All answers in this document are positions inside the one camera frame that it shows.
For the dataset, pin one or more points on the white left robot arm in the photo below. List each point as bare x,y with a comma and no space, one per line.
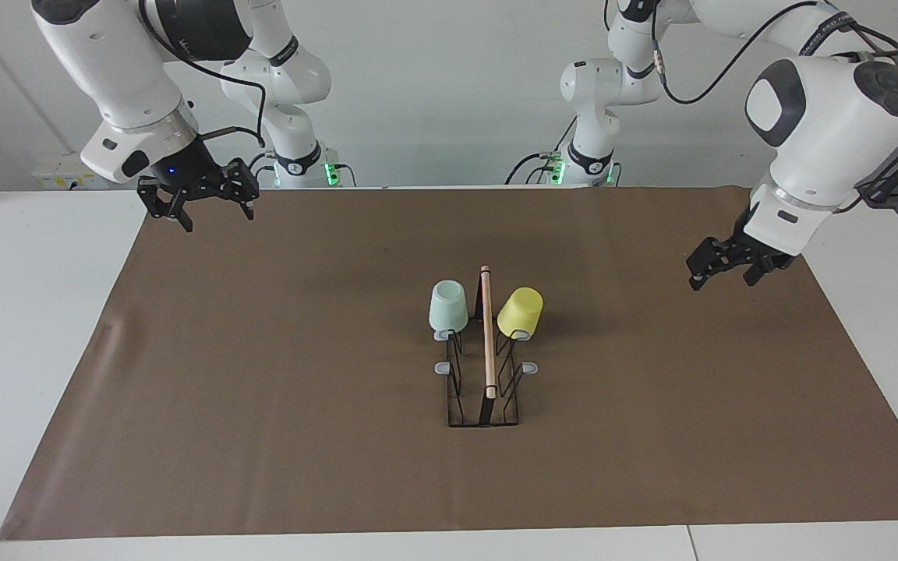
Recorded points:
831,132

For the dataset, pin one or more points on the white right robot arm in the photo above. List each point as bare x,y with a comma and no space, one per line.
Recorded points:
114,70

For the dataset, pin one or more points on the brown paper table mat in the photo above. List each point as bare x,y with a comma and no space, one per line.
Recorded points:
340,467

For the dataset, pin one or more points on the pale green plastic cup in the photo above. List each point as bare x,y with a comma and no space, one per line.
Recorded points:
449,308

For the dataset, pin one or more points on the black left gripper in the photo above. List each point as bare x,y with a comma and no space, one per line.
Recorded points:
765,245

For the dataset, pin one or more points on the white wall power box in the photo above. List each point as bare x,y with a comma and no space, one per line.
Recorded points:
59,175

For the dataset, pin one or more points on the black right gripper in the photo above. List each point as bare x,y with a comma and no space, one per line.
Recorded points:
184,167

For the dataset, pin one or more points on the yellow plastic cup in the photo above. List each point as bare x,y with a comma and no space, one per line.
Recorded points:
521,313

